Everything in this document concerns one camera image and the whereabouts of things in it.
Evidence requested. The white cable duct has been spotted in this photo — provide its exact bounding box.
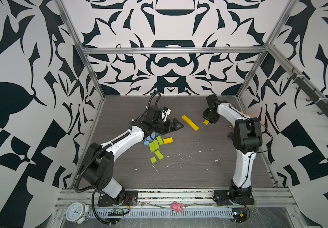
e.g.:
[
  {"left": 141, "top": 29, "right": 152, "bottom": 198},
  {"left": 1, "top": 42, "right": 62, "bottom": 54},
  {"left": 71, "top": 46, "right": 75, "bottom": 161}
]
[{"left": 96, "top": 208, "right": 233, "bottom": 219}]

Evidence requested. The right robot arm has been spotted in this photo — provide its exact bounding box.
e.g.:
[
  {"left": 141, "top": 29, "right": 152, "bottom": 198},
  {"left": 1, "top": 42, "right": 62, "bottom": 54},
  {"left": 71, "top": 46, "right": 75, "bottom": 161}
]
[{"left": 203, "top": 95, "right": 262, "bottom": 189}]

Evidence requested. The white alarm clock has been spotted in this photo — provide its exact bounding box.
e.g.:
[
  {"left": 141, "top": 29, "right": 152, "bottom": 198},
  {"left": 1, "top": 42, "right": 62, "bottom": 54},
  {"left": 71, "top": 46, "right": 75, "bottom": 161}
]
[{"left": 65, "top": 202, "right": 90, "bottom": 224}]

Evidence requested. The circuit board right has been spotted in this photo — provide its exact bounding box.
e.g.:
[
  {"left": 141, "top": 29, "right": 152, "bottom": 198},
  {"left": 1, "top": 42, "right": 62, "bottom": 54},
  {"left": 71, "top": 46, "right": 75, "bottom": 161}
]
[{"left": 231, "top": 208, "right": 249, "bottom": 224}]

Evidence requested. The small green cube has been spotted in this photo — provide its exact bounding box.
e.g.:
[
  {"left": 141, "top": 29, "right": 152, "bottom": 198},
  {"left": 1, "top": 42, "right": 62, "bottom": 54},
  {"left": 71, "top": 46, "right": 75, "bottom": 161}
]
[{"left": 150, "top": 157, "right": 157, "bottom": 163}]

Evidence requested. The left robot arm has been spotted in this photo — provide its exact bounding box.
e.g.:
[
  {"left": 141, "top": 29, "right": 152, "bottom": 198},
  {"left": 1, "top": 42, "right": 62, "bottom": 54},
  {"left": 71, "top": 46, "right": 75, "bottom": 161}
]
[{"left": 73, "top": 92, "right": 184, "bottom": 204}]

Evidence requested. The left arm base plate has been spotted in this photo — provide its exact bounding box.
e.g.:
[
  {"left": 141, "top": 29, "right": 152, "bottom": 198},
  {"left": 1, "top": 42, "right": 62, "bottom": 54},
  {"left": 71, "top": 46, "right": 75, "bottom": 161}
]
[{"left": 97, "top": 191, "right": 138, "bottom": 207}]

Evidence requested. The green block upright pair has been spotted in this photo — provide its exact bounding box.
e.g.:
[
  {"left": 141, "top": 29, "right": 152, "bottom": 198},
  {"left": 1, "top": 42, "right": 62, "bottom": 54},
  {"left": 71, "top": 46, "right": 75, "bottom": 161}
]
[{"left": 149, "top": 136, "right": 164, "bottom": 153}]

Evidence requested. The black hook rail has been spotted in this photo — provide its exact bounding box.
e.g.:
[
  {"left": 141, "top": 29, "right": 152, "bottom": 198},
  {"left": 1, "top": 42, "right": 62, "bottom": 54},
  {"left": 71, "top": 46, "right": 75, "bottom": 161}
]
[{"left": 287, "top": 67, "right": 328, "bottom": 118}]

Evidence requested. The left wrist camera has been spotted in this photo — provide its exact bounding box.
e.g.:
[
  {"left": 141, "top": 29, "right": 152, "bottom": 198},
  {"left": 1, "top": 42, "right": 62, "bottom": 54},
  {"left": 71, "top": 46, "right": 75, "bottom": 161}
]
[{"left": 160, "top": 106, "right": 171, "bottom": 122}]

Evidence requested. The light blue block lower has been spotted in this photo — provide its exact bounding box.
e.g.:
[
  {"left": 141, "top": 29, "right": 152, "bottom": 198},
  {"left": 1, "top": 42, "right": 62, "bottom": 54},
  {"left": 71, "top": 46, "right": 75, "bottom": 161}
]
[{"left": 144, "top": 132, "right": 156, "bottom": 146}]

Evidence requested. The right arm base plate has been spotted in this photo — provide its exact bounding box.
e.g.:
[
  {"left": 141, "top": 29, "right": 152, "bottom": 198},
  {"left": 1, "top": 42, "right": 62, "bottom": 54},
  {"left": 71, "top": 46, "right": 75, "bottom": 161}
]
[{"left": 213, "top": 187, "right": 254, "bottom": 206}]

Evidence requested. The pink pig toy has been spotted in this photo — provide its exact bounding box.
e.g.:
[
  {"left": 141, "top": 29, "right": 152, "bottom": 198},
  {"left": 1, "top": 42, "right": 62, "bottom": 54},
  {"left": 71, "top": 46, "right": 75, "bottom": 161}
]
[{"left": 171, "top": 202, "right": 184, "bottom": 213}]

